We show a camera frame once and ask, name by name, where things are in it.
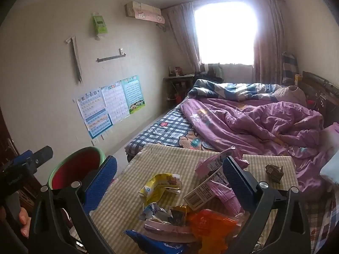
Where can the pink box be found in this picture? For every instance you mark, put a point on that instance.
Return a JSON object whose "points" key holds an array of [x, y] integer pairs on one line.
{"points": [[164, 227]]}

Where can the person's left hand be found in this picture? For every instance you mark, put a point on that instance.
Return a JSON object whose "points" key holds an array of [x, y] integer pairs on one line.
{"points": [[24, 221]]}

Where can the dark clothes pile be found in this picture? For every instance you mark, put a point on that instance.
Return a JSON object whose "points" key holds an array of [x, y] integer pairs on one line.
{"points": [[212, 72]]}

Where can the beige pillow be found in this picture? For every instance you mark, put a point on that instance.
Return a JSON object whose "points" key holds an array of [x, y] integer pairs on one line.
{"points": [[290, 95]]}

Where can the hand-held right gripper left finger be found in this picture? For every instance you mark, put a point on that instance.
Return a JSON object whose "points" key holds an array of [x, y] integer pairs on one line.
{"points": [[102, 182]]}

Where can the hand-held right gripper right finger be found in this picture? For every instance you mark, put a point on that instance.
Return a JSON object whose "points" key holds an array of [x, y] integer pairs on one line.
{"points": [[238, 180]]}

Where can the bright window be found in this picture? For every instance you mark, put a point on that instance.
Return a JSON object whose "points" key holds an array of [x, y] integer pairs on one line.
{"points": [[225, 31]]}

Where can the pink mailer bag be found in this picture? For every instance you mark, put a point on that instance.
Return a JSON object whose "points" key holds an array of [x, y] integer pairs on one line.
{"points": [[209, 161], [201, 190]]}

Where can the pink white pillow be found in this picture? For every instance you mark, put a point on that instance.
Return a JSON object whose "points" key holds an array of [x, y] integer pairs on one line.
{"points": [[331, 137]]}

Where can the air conditioner pink cover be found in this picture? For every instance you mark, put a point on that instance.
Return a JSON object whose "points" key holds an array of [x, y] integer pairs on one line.
{"points": [[148, 16]]}

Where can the red bin green rim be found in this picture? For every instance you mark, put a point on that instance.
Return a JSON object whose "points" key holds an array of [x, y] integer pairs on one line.
{"points": [[74, 166]]}

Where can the brown plaid sheet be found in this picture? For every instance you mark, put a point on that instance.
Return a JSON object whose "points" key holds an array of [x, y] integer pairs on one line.
{"points": [[320, 225]]}

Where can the purple quilt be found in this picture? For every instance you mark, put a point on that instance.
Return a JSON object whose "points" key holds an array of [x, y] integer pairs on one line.
{"points": [[251, 127]]}

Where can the yellow box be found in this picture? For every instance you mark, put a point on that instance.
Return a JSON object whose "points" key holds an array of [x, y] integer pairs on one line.
{"points": [[298, 80]]}

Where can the pink curtain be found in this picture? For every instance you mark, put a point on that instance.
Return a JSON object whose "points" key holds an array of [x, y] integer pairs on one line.
{"points": [[270, 42], [182, 37]]}

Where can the plaid blue bed sheet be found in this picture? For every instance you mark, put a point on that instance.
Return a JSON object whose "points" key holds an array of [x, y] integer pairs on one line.
{"points": [[159, 132]]}

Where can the dark wooden headboard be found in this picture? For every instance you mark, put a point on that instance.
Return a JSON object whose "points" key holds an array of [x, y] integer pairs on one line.
{"points": [[320, 95]]}

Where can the plaid fabric bag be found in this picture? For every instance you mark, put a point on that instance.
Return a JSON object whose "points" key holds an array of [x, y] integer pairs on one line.
{"points": [[290, 67]]}

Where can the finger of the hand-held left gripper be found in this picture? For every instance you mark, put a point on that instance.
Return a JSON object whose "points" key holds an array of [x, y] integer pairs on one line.
{"points": [[43, 154], [22, 159]]}

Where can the brown snack wrapper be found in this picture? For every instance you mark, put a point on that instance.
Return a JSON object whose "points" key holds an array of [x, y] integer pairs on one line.
{"points": [[180, 213]]}

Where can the blue snack wrapper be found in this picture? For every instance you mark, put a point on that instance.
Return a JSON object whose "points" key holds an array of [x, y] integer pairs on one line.
{"points": [[148, 243]]}

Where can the orange plastic wrapper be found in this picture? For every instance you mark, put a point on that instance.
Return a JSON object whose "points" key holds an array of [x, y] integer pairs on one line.
{"points": [[209, 222]]}

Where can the light blue pillow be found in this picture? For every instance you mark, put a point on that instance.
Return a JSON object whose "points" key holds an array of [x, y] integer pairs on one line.
{"points": [[331, 172]]}

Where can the blue patchwork quilt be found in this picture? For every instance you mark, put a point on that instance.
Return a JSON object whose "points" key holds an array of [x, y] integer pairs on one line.
{"points": [[233, 88]]}

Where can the green tissue pack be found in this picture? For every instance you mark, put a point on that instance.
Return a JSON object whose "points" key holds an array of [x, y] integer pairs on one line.
{"points": [[100, 23]]}

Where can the yellow snack wrapper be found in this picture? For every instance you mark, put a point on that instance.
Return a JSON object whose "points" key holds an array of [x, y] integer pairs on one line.
{"points": [[159, 182]]}

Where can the green wall poster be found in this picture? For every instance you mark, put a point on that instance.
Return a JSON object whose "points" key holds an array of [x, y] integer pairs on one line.
{"points": [[133, 94]]}

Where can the white wall poster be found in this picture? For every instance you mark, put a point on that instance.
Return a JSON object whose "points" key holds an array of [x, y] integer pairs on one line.
{"points": [[115, 102]]}

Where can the hanging grey strip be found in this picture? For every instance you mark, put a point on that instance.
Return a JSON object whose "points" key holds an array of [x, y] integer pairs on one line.
{"points": [[76, 58]]}

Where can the blue wall poster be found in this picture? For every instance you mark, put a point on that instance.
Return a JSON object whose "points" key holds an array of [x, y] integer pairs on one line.
{"points": [[94, 113]]}

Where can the metal wall rail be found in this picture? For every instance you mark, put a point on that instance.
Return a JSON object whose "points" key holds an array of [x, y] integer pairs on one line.
{"points": [[111, 57]]}

